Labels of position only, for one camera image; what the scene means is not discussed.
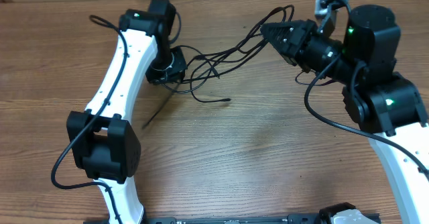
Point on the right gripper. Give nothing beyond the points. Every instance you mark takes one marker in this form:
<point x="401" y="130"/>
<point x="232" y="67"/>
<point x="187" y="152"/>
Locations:
<point x="301" y="35"/>

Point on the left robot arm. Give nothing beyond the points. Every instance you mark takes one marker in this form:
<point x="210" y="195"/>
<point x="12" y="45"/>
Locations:
<point x="102" y="139"/>

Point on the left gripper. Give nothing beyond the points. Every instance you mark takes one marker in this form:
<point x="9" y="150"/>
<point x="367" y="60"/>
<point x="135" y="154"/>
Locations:
<point x="179" y="64"/>

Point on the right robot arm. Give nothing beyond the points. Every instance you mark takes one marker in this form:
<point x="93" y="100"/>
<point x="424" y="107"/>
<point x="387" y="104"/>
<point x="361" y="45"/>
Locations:
<point x="386" y="108"/>

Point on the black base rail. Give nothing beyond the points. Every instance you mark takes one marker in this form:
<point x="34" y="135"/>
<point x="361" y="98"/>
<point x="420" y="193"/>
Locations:
<point x="340" y="213"/>

